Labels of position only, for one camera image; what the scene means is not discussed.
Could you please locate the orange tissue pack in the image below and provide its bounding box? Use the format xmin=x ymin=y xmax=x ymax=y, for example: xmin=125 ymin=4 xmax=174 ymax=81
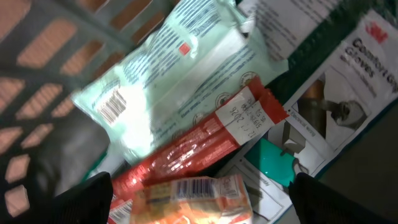
xmin=129 ymin=174 xmax=254 ymax=224

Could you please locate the grey plastic mesh basket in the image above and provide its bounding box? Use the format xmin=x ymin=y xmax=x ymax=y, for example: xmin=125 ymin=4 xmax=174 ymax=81
xmin=1 ymin=0 xmax=175 ymax=223

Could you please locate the mint wet wipes pack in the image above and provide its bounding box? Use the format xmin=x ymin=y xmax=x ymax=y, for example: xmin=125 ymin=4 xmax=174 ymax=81
xmin=72 ymin=0 xmax=288 ymax=164

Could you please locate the green white gloves package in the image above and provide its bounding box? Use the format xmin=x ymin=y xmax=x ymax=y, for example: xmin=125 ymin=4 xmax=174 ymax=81
xmin=219 ymin=0 xmax=397 ymax=223

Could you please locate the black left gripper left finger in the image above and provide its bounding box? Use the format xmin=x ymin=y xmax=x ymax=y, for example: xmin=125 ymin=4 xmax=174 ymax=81
xmin=18 ymin=172 xmax=113 ymax=224

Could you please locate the red stick sachet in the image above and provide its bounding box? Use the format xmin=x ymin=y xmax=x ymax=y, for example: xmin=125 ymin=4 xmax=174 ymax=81
xmin=108 ymin=77 xmax=288 ymax=223

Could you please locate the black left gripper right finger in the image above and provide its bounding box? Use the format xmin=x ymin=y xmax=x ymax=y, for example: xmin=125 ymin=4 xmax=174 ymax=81
xmin=288 ymin=172 xmax=391 ymax=224

